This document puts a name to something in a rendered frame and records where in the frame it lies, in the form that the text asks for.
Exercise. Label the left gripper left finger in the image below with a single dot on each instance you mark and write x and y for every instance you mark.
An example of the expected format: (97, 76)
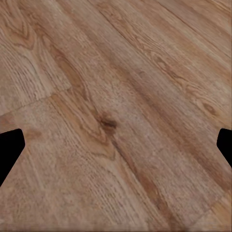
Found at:
(12, 144)

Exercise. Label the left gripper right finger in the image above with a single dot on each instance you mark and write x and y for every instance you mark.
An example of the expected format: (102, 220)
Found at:
(224, 143)

